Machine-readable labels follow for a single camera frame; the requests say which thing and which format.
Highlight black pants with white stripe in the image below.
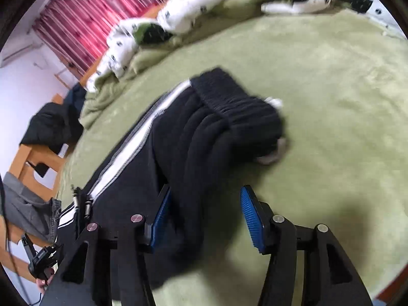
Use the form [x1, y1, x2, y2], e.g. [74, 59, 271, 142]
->
[57, 68, 284, 288]

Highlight grey denim jeans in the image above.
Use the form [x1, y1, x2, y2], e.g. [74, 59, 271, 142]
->
[1, 173, 61, 243]

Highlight green fleece bed sheet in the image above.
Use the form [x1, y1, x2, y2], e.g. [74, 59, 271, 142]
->
[57, 9, 407, 305]

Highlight wooden bed frame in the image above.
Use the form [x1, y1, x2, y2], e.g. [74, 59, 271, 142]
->
[1, 145, 67, 282]

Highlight black and navy clothes pile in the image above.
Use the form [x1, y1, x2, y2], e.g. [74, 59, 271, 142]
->
[20, 83, 86, 154]

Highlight red patterned curtain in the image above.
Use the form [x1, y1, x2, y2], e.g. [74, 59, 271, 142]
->
[32, 0, 167, 75]

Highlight white floral green-lined quilt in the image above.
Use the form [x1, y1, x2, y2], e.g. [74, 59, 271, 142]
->
[77, 0, 408, 130]

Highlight person's left hand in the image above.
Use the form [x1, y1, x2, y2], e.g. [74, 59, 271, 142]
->
[36, 268, 55, 294]

